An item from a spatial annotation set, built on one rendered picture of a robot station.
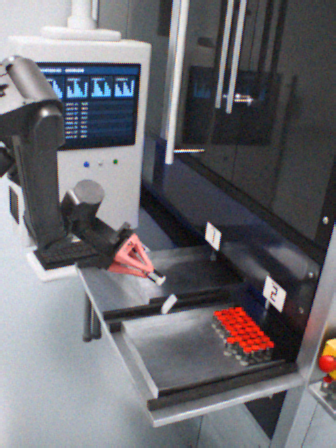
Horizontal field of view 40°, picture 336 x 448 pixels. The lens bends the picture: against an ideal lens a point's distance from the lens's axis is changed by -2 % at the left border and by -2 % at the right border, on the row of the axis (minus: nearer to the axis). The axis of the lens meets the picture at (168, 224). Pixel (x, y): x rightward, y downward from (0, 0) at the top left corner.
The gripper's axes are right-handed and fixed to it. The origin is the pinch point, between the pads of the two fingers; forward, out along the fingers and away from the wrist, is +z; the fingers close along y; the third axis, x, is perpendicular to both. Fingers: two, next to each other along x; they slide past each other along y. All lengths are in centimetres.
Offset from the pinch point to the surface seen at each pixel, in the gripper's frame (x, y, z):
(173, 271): 40, -46, 7
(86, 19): 77, -10, -67
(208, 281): 41, -41, 18
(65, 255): 34, -68, -27
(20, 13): 379, -250, -304
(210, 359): 7.7, -25.2, 25.9
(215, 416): 19, -72, 49
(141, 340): 5.0, -32.9, 9.3
